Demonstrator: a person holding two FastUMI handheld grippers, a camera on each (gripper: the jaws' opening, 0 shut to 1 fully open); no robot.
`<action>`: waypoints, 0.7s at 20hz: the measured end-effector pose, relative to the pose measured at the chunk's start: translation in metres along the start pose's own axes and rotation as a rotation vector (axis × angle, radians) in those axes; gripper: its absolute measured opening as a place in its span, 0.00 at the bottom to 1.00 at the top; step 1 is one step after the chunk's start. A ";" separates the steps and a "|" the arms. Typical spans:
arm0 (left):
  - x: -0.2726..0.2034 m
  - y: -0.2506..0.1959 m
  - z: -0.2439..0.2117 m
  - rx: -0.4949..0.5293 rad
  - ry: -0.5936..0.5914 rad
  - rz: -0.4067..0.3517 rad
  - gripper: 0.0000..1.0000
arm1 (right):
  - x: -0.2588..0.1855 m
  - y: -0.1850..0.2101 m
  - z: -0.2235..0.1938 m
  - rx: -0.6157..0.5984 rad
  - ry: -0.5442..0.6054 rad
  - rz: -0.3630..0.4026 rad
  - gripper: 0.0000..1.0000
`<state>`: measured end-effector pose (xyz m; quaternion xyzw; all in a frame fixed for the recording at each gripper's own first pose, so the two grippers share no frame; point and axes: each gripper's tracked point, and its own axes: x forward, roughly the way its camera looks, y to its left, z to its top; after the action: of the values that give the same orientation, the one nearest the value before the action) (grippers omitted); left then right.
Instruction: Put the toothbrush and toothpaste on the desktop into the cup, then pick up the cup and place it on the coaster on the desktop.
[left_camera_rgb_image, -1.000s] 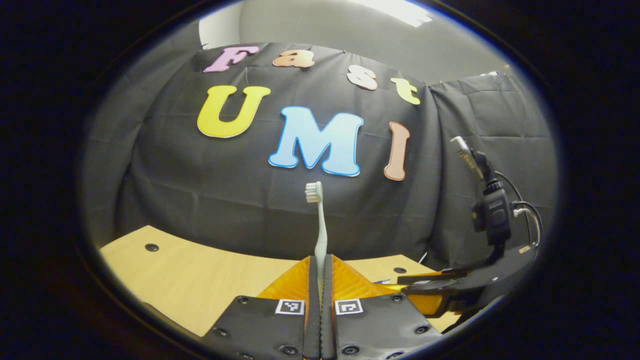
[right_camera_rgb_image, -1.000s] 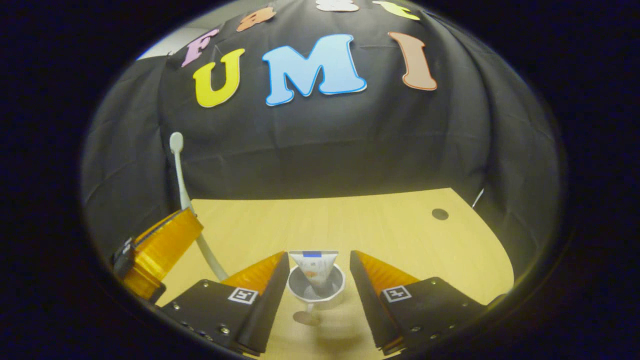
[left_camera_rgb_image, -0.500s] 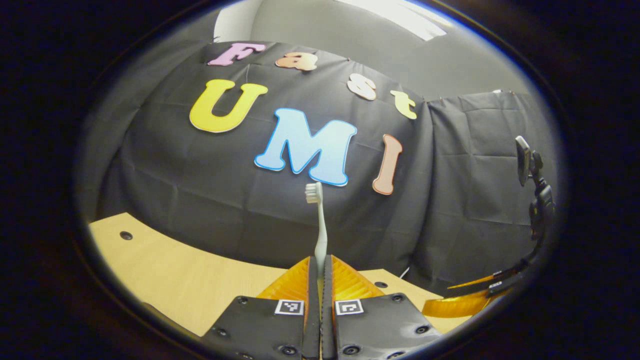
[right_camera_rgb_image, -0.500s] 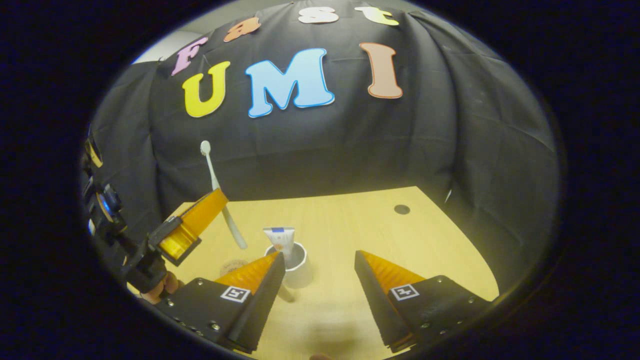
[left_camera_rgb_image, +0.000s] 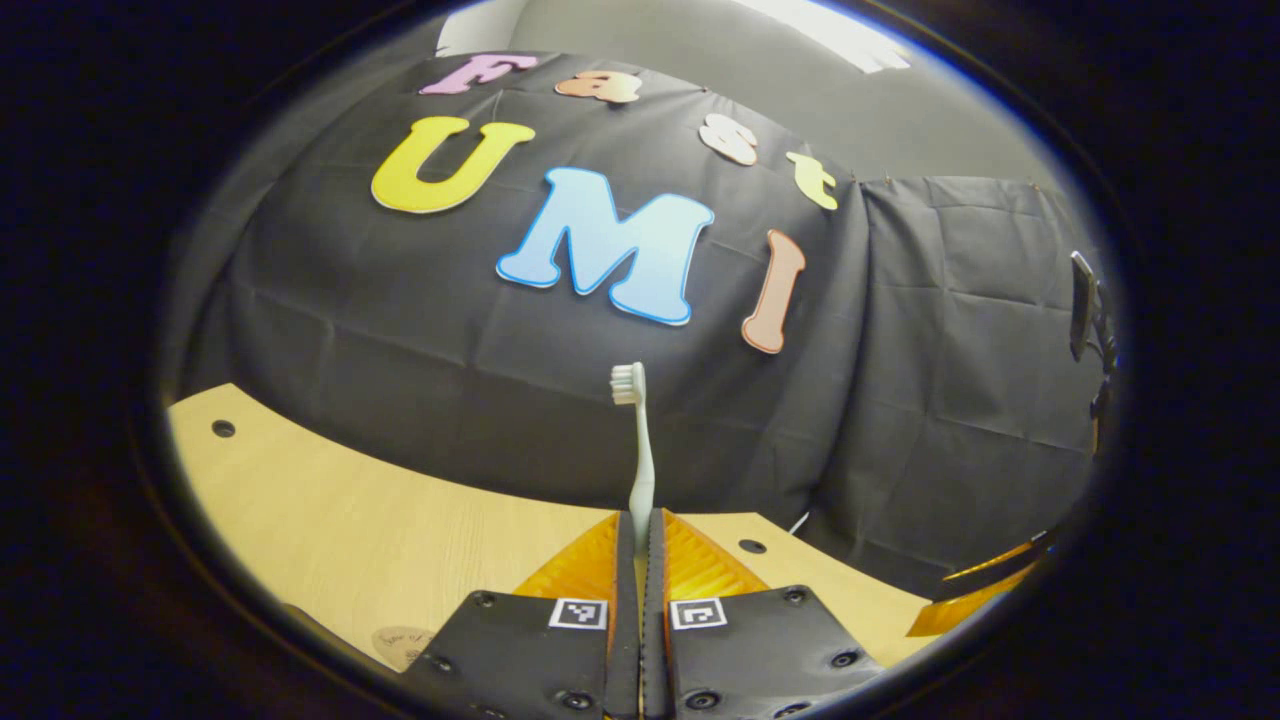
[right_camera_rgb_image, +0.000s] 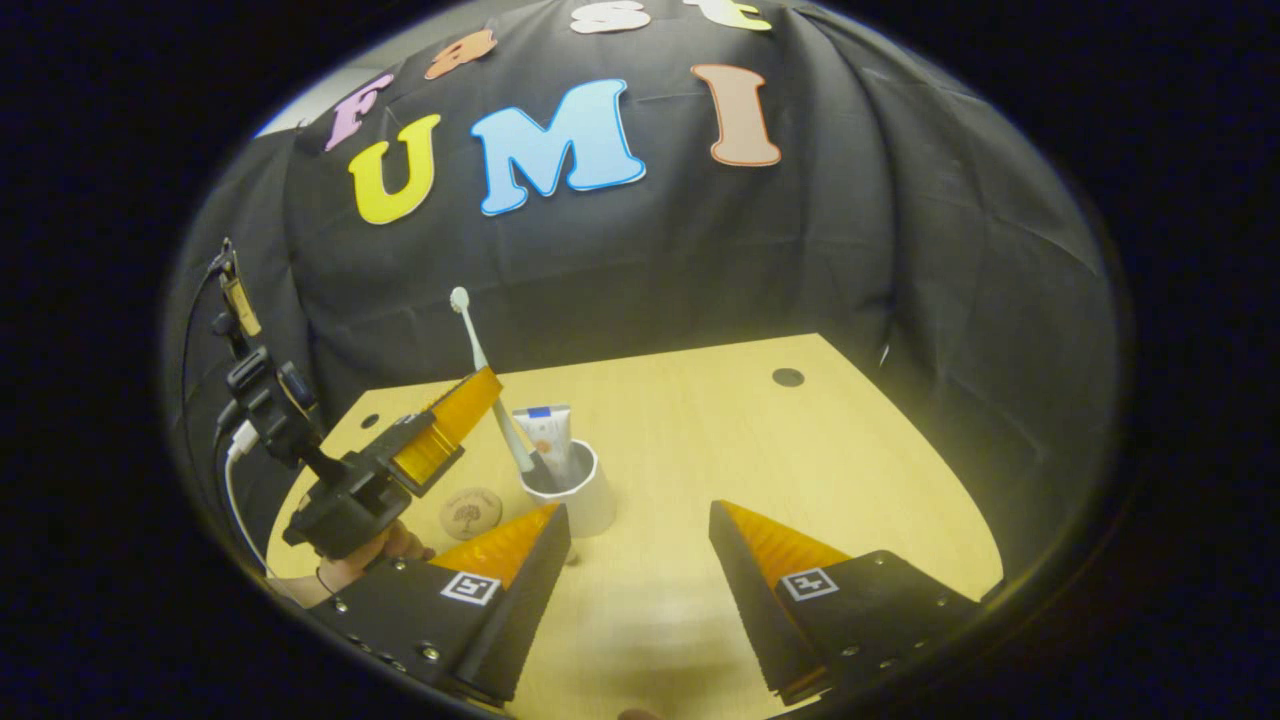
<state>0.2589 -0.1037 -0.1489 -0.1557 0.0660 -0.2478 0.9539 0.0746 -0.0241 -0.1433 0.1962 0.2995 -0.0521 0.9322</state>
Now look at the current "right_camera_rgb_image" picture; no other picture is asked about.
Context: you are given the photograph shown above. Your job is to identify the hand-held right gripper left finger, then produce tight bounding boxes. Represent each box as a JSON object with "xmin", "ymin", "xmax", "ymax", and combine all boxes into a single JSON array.
[{"xmin": 310, "ymin": 503, "xmax": 573, "ymax": 706}]

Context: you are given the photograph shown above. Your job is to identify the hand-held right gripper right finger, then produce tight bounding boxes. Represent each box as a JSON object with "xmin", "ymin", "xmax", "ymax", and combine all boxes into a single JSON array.
[{"xmin": 708, "ymin": 500, "xmax": 986, "ymax": 706}]

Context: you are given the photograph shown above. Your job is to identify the pale green toothbrush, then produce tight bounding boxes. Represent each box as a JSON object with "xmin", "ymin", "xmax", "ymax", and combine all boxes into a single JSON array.
[{"xmin": 450, "ymin": 287, "xmax": 536, "ymax": 473}]

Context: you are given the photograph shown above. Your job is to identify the round wooden coaster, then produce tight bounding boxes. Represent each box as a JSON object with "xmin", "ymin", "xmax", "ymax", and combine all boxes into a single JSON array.
[{"xmin": 439, "ymin": 487, "xmax": 504, "ymax": 541}]

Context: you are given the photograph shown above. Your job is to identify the white toothpaste tube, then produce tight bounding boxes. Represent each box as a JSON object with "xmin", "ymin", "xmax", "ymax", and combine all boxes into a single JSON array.
[{"xmin": 512, "ymin": 405, "xmax": 573, "ymax": 488}]

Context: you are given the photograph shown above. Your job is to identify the white cup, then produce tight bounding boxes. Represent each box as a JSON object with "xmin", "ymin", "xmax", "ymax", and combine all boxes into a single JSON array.
[{"xmin": 518, "ymin": 438, "xmax": 619, "ymax": 539}]

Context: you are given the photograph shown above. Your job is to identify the wooden desktop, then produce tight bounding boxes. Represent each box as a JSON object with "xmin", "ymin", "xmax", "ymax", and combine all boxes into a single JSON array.
[{"xmin": 265, "ymin": 333, "xmax": 1004, "ymax": 720}]

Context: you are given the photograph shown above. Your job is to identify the white cable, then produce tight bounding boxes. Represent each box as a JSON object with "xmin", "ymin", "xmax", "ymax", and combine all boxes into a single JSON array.
[{"xmin": 225, "ymin": 420, "xmax": 271, "ymax": 576}]

